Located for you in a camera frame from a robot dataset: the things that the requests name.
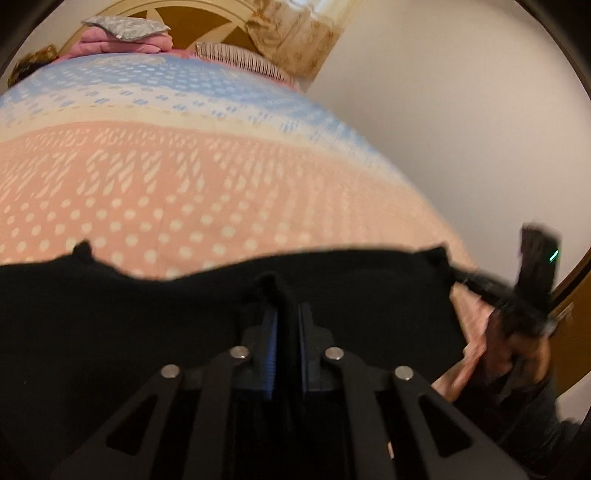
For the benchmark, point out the wooden door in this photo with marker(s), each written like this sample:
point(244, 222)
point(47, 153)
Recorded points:
point(572, 350)

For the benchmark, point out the beige floral window curtain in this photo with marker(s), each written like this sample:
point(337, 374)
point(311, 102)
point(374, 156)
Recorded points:
point(300, 32)

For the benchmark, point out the grey patterned pillow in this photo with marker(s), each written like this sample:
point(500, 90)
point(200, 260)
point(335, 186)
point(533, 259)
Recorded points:
point(127, 26)

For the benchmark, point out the polka dot bedspread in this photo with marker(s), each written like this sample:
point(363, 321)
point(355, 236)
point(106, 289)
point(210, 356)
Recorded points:
point(184, 184)

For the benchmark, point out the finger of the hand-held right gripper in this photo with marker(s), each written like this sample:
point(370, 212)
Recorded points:
point(485, 288)

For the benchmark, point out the pink folded blanket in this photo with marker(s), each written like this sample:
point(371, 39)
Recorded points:
point(138, 45)

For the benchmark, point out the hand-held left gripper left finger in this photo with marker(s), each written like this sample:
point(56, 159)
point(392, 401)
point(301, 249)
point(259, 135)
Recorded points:
point(270, 350)

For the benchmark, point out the striped pillow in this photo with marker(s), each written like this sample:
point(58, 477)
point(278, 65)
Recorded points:
point(240, 59)

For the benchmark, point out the person's right hand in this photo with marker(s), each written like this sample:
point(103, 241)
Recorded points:
point(521, 360)

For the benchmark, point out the person's right forearm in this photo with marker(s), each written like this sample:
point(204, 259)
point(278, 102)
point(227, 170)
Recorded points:
point(531, 438)

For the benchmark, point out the black pants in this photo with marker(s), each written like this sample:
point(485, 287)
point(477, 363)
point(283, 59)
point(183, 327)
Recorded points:
point(115, 323)

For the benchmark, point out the brown patterned bag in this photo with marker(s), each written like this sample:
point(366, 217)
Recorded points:
point(30, 64)

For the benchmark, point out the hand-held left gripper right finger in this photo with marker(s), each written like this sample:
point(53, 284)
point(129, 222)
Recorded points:
point(307, 350)

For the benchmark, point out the cream and wood headboard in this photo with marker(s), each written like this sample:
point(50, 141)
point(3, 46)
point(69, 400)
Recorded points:
point(217, 21)

